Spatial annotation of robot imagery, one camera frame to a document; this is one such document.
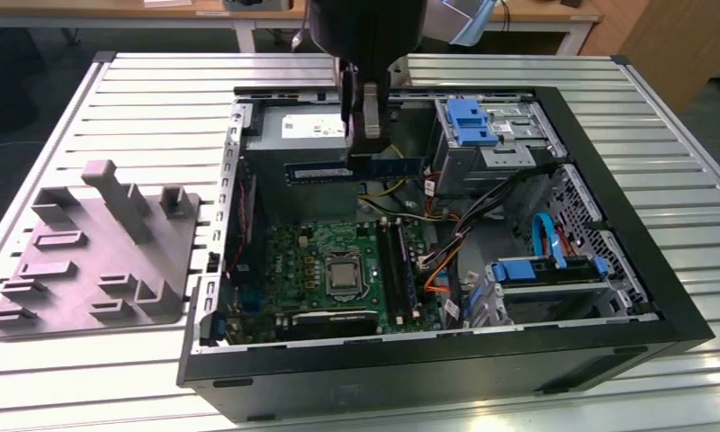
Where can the hard disk in blue carrier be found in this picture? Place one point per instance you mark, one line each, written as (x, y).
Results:
(516, 272)

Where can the silver drive cage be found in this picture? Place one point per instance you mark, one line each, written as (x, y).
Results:
(504, 157)

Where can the green motherboard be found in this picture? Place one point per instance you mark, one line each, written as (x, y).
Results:
(288, 252)

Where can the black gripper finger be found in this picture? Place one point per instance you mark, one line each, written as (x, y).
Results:
(365, 146)

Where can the black RAM slot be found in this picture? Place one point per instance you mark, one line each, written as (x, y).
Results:
(392, 270)
(384, 270)
(400, 270)

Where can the silver CPU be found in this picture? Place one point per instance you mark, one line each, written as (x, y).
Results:
(343, 275)

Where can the black PC case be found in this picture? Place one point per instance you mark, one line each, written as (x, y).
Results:
(396, 378)

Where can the wooden desk white frame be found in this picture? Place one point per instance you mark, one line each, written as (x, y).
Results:
(125, 13)

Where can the grey parts rack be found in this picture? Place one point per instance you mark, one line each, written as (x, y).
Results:
(108, 252)

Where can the blue VGA port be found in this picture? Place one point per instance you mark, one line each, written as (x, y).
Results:
(220, 329)

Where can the blue drive bay carrier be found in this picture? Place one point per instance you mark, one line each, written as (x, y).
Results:
(471, 130)

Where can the black graphics card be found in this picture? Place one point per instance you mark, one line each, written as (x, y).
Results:
(336, 326)

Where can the grey power supply unit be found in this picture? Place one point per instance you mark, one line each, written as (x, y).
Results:
(300, 202)

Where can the blue board connector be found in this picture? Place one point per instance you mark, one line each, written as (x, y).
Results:
(252, 300)

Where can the wooden cabinet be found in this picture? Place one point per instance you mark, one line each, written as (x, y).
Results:
(666, 45)

